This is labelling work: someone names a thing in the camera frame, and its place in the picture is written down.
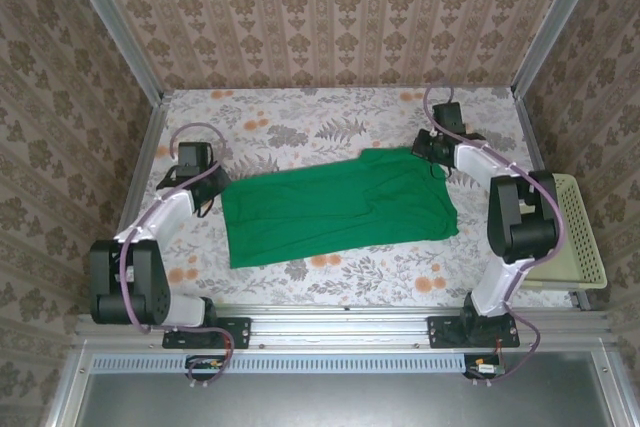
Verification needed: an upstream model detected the pale green plastic basket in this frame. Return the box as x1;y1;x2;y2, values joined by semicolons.
524;172;609;291

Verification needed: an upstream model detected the aluminium frame cross rail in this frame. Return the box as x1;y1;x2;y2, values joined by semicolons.
74;304;616;353

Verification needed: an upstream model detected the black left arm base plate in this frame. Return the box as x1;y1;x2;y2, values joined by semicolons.
162;316;251;350

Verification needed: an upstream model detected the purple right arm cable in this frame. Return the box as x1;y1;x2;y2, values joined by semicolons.
423;82;566;388

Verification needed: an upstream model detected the small electronics board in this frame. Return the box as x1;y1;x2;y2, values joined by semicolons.
463;354;506;379
185;355;232;381

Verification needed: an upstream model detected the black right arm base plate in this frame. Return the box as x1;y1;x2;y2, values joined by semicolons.
427;315;520;350

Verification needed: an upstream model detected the slotted white cable duct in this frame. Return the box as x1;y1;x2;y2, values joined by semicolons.
92;352;466;374

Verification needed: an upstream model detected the green t-shirt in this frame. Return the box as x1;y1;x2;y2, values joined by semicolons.
219;146;460;270

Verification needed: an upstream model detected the aluminium frame post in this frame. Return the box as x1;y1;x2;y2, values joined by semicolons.
57;0;166;103
512;0;609;98

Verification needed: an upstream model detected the grey metal sheet panel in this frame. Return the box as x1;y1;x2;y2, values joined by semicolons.
74;351;621;427

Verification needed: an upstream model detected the floral patterned table cover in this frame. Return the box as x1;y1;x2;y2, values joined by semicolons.
119;86;576;308

